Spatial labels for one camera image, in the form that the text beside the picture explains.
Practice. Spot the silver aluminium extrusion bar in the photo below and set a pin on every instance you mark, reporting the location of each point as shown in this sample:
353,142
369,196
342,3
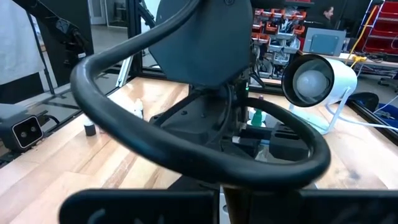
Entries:
124,73

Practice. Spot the parts bin rack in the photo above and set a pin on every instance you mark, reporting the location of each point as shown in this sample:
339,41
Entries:
273,29

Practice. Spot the grey monitor back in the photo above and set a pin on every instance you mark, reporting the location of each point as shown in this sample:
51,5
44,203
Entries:
325,42

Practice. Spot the white cloth sheet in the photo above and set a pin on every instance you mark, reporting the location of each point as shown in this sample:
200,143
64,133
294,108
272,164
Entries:
18,40

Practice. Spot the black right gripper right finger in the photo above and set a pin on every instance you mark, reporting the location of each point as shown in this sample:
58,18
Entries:
311,208

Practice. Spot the blue storage bin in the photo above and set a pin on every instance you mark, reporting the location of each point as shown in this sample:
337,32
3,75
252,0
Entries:
388,116

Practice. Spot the small black dye bottle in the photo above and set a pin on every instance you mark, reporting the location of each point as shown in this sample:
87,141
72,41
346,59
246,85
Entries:
90,129

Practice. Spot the person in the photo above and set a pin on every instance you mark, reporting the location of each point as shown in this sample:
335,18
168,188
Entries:
328,14

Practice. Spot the green-tipped large dye bottle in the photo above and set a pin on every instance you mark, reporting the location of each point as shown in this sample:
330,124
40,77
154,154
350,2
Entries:
257,119

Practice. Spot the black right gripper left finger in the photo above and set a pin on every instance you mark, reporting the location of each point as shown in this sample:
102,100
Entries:
140,208

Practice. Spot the red storage shelf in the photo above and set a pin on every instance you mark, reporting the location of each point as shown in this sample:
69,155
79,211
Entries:
387,40

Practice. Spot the black table-level depth camera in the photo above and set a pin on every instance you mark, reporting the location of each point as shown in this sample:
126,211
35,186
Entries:
29,132

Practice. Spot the small orange dye bottle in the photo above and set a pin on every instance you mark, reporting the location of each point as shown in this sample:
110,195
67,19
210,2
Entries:
137,109

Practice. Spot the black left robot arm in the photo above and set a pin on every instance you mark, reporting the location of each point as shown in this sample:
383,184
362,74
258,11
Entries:
205,40

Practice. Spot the white cylindrical spot lamp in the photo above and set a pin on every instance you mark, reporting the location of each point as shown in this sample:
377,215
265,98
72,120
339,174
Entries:
339,77

